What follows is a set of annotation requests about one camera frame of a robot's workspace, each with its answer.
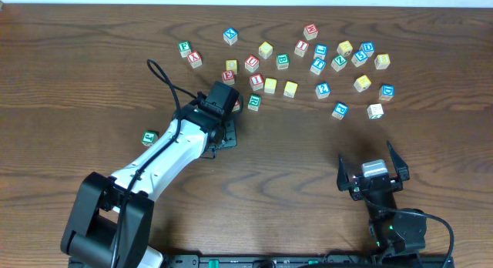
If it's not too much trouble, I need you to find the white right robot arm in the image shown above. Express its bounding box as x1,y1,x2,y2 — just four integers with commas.
337,143,427,256

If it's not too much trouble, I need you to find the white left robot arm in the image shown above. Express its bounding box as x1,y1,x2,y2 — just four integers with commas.
61,101,241,268

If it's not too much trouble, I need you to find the red U block upper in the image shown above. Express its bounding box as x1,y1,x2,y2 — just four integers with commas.
245,55,260,72

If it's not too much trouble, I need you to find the plain 7 block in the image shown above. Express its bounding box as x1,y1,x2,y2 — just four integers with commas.
367,103,384,119

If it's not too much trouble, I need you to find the yellow A block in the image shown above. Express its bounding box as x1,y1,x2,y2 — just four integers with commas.
354,75,371,92

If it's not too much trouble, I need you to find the red H block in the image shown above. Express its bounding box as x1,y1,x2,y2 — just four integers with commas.
304,24,319,41

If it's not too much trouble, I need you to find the green J block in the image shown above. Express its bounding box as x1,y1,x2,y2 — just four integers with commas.
141,131,159,146

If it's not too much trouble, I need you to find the blue D block upper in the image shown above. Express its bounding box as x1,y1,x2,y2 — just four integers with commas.
359,42,375,58

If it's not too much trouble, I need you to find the yellow block top right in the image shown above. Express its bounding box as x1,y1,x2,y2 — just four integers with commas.
337,41,353,57

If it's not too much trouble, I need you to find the yellow block right middle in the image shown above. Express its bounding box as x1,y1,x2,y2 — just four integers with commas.
283,81,298,98

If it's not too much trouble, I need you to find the yellow C block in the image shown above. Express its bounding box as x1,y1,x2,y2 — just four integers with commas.
258,42,273,59

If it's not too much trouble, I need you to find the green F block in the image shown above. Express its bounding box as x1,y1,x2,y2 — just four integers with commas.
178,41,192,58

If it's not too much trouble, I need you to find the yellow 8 block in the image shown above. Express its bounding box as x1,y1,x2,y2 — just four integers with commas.
374,54,391,70

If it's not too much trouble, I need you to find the green B block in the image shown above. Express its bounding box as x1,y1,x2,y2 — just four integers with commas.
277,53,290,69

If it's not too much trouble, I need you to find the red i block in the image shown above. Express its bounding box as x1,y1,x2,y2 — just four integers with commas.
294,40,309,57
249,73,264,91

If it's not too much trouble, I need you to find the blue D block lower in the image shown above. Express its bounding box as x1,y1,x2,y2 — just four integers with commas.
378,85,395,101

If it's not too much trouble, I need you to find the yellow O block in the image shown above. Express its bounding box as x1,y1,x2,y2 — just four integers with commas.
226,59,238,75

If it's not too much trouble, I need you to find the red u block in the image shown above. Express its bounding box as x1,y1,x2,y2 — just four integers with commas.
232,100,240,112
245,55,260,72

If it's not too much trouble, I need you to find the green R block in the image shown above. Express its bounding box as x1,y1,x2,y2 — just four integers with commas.
247,94,261,111

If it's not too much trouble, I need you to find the blue T block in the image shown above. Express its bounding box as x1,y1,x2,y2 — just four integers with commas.
310,58,327,75

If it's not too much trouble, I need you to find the blue P block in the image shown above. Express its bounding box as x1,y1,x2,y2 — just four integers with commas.
332,102,349,120

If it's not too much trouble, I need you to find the blue 2 block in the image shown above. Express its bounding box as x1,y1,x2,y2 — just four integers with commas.
315,82,330,99

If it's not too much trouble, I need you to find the blue X block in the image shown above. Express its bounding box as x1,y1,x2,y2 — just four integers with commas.
223,28,238,45

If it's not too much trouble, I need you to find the red E block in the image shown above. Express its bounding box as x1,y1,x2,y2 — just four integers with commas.
221,70,235,85

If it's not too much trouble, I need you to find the blue d block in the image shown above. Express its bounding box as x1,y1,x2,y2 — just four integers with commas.
378,85,395,101
359,42,375,58

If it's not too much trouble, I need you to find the blue L block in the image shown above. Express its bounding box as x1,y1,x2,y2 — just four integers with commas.
314,44,327,60

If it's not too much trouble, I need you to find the green Z block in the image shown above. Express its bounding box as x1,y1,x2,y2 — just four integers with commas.
331,55,347,72

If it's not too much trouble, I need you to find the blue 5 block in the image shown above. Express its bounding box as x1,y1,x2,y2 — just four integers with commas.
351,50,368,67

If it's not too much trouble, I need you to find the yellow block left middle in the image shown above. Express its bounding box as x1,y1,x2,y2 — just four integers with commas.
264,78,277,94

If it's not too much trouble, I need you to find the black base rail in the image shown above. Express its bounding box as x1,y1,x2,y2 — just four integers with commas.
161,253,444,268

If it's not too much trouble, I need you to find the red U block lower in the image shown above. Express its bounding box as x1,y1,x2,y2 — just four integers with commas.
232,100,240,112

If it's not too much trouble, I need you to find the red X block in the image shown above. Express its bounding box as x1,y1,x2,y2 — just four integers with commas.
187,51,203,69

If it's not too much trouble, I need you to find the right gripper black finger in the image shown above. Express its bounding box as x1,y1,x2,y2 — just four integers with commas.
337,154,350,191
387,141,410,181

